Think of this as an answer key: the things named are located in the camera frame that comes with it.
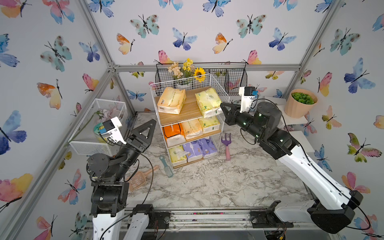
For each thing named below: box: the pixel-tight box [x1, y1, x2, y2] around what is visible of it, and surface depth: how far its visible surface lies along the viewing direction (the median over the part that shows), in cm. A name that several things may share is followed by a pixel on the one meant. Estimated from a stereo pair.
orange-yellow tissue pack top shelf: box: [157, 86, 187, 115], surface depth 65 cm
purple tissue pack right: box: [197, 137, 218, 159], surface depth 95 cm
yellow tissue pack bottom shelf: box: [169, 145, 187, 167], surface depth 92 cm
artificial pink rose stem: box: [63, 109, 117, 148], surface depth 77 cm
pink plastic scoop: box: [126, 165, 159, 192], surface depth 88 cm
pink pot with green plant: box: [284, 88, 318, 119], surface depth 82 cm
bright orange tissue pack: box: [162, 123, 186, 148], surface depth 71 cm
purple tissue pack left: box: [182, 140, 203, 163], surface depth 93 cm
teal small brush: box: [159, 155, 174, 178], surface depth 92 cm
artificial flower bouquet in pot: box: [167, 58, 206, 89], surface depth 83 cm
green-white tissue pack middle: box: [198, 116, 222, 134], surface depth 77 cm
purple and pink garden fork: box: [221, 133, 232, 161], surface depth 104 cm
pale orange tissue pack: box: [181, 119, 204, 140], surface depth 75 cm
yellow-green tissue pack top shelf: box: [195, 87, 223, 119], surface depth 63 cm
